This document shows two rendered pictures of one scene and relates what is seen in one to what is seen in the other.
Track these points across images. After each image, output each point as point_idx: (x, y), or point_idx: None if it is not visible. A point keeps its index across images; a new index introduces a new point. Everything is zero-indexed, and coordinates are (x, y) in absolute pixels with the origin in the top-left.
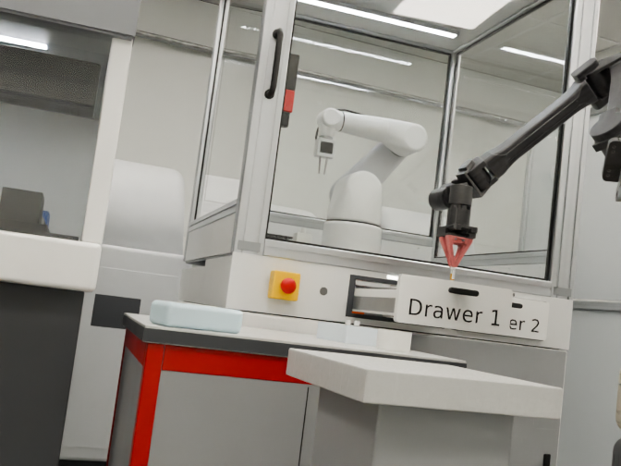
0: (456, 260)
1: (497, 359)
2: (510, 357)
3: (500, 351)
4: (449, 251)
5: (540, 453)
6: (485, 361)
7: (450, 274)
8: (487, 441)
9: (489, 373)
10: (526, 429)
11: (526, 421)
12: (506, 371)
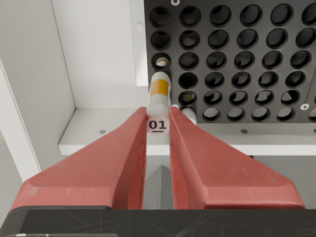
0: (143, 150)
1: (310, 186)
2: (305, 207)
3: (314, 199)
4: (113, 130)
5: (255, 157)
6: (313, 164)
7: (160, 91)
8: None
9: (304, 159)
10: (265, 159)
11: (268, 165)
12: (297, 185)
